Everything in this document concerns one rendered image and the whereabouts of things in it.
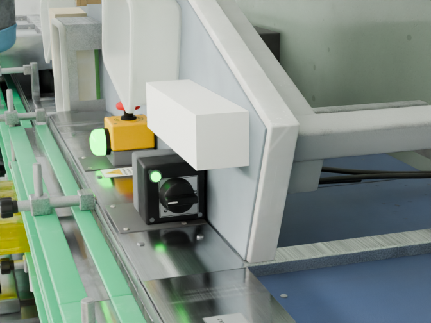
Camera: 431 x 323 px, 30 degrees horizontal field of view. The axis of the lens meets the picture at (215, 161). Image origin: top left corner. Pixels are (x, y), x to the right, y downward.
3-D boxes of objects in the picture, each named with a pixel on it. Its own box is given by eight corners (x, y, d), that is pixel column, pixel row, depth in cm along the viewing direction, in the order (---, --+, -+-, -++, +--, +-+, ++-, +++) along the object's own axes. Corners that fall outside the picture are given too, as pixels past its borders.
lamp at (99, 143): (106, 151, 135) (88, 152, 134) (105, 125, 133) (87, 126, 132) (111, 157, 130) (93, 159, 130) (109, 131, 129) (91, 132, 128)
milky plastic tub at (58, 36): (92, 109, 194) (55, 111, 192) (87, 15, 188) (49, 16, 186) (104, 124, 178) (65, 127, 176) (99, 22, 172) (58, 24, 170)
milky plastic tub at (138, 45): (156, -47, 126) (101, -46, 123) (195, 0, 107) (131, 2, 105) (152, 56, 134) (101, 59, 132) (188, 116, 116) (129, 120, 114)
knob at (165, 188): (192, 208, 104) (200, 216, 101) (159, 212, 103) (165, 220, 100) (192, 175, 103) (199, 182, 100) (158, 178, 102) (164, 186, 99)
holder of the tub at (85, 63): (95, 131, 195) (63, 132, 193) (89, 16, 188) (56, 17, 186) (108, 147, 180) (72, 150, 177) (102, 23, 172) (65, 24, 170)
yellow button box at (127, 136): (148, 152, 138) (105, 156, 136) (147, 110, 136) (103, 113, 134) (158, 163, 132) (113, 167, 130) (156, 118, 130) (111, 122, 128)
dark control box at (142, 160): (192, 200, 113) (133, 207, 110) (191, 145, 111) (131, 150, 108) (209, 219, 105) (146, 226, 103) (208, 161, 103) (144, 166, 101)
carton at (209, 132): (188, 79, 109) (145, 82, 107) (249, 111, 87) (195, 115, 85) (190, 123, 111) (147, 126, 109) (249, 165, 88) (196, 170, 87)
